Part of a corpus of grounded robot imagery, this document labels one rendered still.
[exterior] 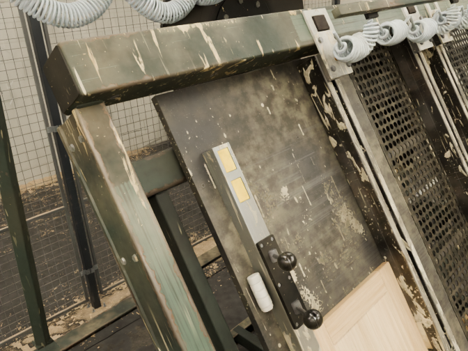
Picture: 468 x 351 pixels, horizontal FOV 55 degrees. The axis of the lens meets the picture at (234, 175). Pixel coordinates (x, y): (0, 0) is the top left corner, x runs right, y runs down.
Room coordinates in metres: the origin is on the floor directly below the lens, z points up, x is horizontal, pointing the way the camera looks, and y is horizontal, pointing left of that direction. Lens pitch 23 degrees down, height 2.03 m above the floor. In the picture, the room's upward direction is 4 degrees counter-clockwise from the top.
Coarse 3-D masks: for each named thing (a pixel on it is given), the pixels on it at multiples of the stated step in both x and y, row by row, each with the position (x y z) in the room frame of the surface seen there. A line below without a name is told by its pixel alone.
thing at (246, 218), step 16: (224, 144) 0.91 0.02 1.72; (208, 160) 0.89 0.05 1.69; (224, 176) 0.86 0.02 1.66; (240, 176) 0.88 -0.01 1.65; (224, 192) 0.86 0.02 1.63; (240, 208) 0.84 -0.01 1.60; (256, 208) 0.86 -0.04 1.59; (240, 224) 0.83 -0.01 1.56; (256, 224) 0.83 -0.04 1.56; (256, 240) 0.81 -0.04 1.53; (256, 256) 0.80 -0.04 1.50; (256, 272) 0.80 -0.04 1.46; (272, 288) 0.77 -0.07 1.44; (288, 320) 0.74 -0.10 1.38; (288, 336) 0.74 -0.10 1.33; (304, 336) 0.74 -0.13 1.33
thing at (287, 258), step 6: (270, 252) 0.79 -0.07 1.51; (276, 252) 0.80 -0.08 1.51; (288, 252) 0.71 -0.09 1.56; (270, 258) 0.79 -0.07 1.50; (276, 258) 0.76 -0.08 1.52; (282, 258) 0.70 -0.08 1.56; (288, 258) 0.70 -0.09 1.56; (294, 258) 0.70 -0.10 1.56; (282, 264) 0.69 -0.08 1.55; (288, 264) 0.69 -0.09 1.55; (294, 264) 0.69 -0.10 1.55; (288, 270) 0.69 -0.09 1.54
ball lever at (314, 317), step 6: (294, 306) 0.75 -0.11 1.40; (300, 306) 0.75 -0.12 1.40; (300, 312) 0.72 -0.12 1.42; (306, 312) 0.67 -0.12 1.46; (312, 312) 0.66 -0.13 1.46; (318, 312) 0.67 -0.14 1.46; (306, 318) 0.66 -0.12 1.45; (312, 318) 0.65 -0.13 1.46; (318, 318) 0.65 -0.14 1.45; (306, 324) 0.65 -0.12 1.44; (312, 324) 0.65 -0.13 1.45; (318, 324) 0.65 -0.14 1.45
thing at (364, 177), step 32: (320, 32) 1.21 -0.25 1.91; (320, 64) 1.20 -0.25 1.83; (320, 96) 1.19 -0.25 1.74; (352, 128) 1.16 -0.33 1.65; (352, 160) 1.12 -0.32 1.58; (384, 192) 1.09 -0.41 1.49; (384, 224) 1.04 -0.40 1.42; (384, 256) 1.03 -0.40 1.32; (416, 256) 1.02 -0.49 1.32; (416, 288) 0.97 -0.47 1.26; (416, 320) 0.96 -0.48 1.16
